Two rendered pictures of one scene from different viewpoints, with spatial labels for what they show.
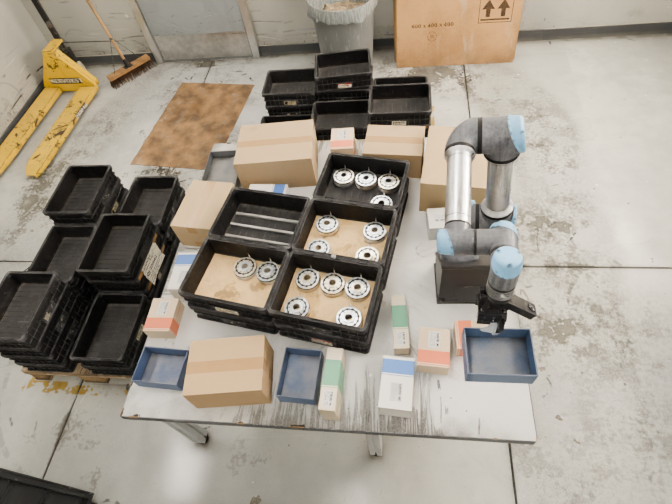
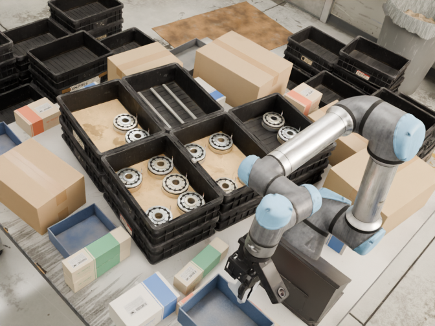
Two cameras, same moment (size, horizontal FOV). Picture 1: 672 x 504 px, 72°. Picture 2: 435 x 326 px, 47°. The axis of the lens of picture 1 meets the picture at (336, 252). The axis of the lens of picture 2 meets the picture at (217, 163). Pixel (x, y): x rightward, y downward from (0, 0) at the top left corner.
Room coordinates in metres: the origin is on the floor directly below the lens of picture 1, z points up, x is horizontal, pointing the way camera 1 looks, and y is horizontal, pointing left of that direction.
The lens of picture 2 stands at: (-0.13, -0.57, 2.30)
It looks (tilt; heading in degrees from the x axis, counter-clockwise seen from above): 45 degrees down; 22
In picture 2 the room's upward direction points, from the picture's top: 11 degrees clockwise
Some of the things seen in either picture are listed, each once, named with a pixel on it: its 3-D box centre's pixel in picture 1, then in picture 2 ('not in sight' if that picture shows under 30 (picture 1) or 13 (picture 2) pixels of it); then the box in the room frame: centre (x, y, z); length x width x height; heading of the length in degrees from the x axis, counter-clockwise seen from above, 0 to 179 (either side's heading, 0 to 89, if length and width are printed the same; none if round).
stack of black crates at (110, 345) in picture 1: (118, 334); (15, 123); (1.33, 1.28, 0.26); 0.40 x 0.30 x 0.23; 166
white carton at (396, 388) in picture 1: (397, 386); (144, 306); (0.58, -0.13, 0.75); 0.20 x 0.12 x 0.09; 162
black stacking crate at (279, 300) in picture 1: (327, 296); (160, 187); (0.95, 0.07, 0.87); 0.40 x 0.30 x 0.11; 65
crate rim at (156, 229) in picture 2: (325, 289); (161, 178); (0.95, 0.07, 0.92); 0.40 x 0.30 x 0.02; 65
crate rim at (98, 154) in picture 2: (234, 272); (110, 116); (1.12, 0.43, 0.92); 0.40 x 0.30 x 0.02; 65
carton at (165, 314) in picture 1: (164, 318); (38, 116); (1.08, 0.81, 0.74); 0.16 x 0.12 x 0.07; 167
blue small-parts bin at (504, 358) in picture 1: (497, 354); (224, 321); (0.49, -0.43, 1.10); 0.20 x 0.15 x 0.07; 76
